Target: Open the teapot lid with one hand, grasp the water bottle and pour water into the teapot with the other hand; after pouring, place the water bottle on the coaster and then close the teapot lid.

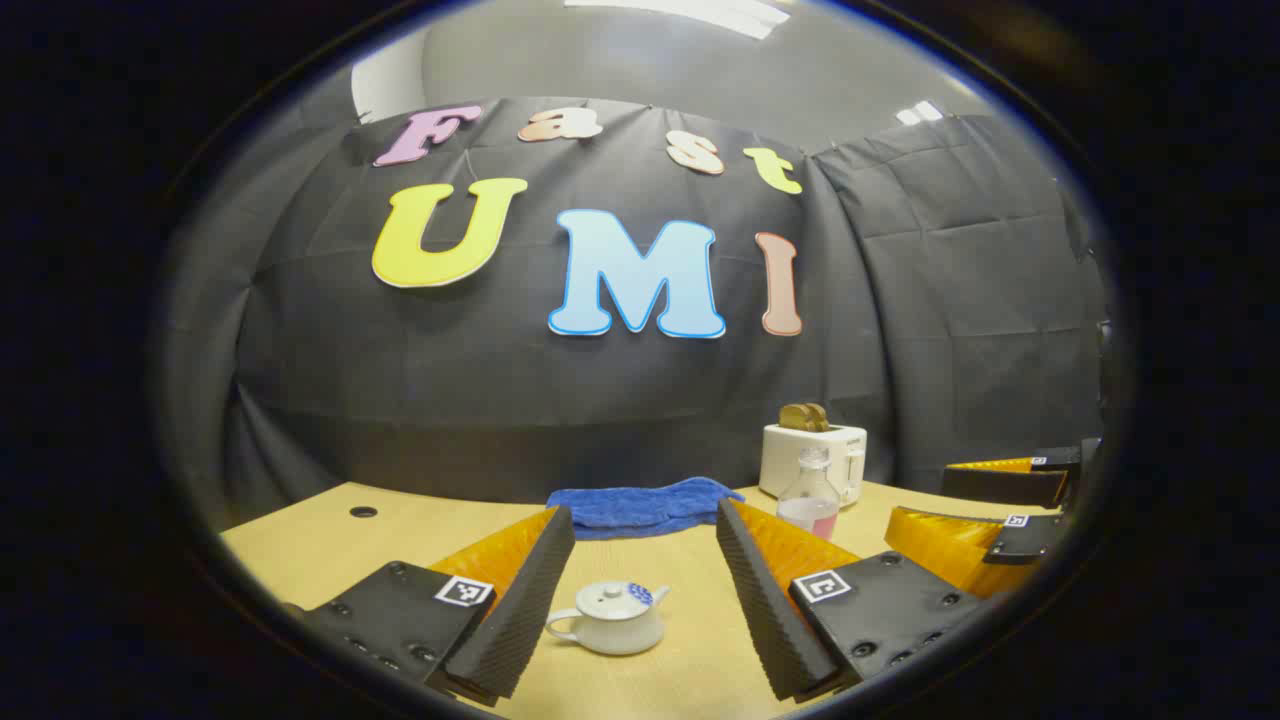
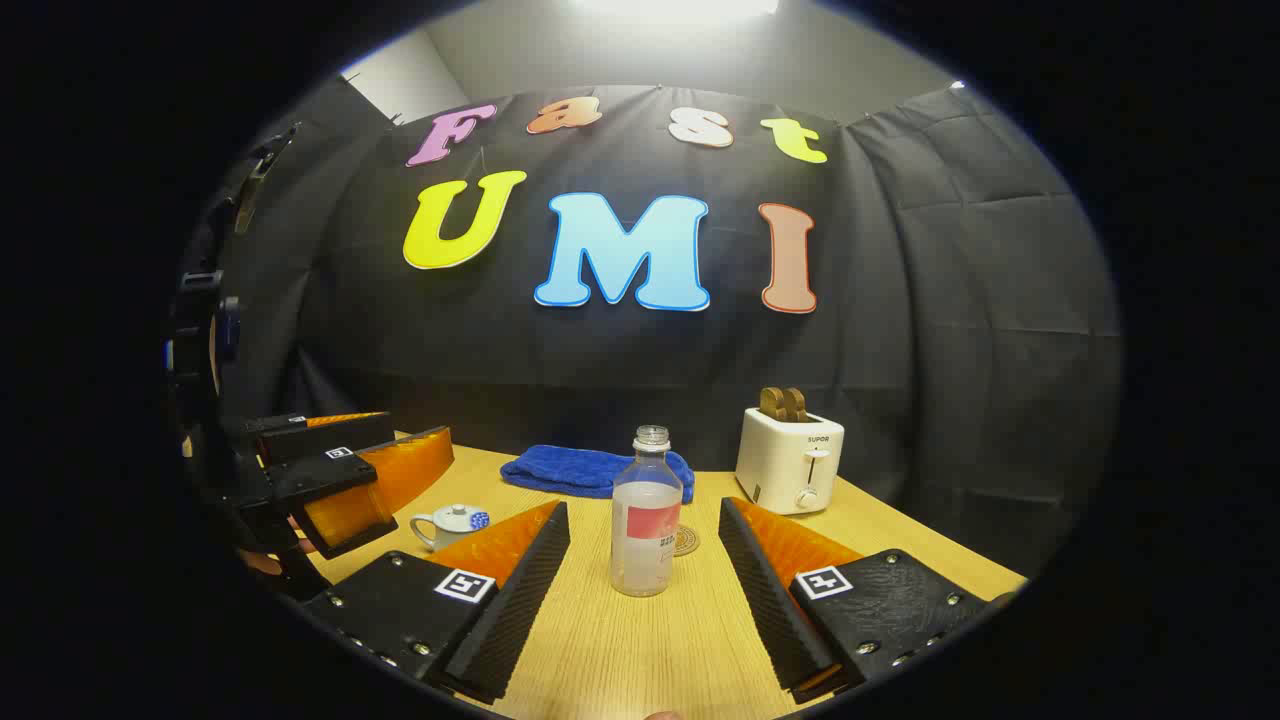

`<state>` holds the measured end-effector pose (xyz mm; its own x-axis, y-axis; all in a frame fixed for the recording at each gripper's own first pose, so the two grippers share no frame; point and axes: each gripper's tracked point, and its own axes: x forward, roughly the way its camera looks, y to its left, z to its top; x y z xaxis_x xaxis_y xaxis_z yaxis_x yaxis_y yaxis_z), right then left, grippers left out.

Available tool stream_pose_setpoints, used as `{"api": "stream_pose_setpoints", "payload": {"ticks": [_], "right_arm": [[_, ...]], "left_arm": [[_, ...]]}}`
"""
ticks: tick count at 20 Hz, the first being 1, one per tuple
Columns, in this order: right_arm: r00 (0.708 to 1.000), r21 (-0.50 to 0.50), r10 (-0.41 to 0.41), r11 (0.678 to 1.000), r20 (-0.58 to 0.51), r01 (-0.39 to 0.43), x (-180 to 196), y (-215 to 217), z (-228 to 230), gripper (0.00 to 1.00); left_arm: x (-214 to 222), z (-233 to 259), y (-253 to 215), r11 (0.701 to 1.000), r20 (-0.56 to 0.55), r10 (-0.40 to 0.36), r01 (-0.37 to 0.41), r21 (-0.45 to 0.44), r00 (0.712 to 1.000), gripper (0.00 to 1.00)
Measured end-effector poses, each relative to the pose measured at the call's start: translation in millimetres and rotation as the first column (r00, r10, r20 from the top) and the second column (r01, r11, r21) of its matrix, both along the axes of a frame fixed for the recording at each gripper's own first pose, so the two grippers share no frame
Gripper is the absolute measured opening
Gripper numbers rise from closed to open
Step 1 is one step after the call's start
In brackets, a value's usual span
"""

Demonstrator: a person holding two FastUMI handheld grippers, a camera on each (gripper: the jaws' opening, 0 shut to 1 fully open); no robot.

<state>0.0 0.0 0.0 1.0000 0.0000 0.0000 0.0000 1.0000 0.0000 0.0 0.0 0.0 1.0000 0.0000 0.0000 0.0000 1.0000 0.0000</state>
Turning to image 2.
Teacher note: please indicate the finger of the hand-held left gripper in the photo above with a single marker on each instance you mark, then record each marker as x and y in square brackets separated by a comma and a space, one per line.
[310, 480]
[320, 435]

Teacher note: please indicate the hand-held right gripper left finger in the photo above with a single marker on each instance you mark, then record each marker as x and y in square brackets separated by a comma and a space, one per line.
[520, 600]

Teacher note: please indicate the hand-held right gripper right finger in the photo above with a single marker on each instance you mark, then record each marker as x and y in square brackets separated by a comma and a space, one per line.
[765, 600]

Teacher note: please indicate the round wooden coaster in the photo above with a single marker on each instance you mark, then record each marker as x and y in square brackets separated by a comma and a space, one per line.
[689, 542]

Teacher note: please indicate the white teacup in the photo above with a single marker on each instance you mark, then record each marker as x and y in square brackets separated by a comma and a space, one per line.
[445, 537]

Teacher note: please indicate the clear plastic water bottle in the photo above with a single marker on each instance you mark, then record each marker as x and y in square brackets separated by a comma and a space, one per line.
[645, 560]

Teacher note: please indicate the blue towel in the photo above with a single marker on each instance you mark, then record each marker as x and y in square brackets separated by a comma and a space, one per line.
[570, 470]

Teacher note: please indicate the white toaster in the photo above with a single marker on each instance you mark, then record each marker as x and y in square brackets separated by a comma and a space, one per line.
[785, 460]

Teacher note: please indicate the brown bread slice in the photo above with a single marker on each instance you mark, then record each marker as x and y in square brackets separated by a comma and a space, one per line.
[770, 403]
[796, 405]

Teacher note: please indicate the black backdrop cloth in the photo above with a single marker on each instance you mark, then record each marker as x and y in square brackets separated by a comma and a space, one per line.
[900, 350]

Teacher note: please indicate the ceiling light panel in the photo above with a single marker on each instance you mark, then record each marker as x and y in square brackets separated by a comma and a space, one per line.
[680, 8]

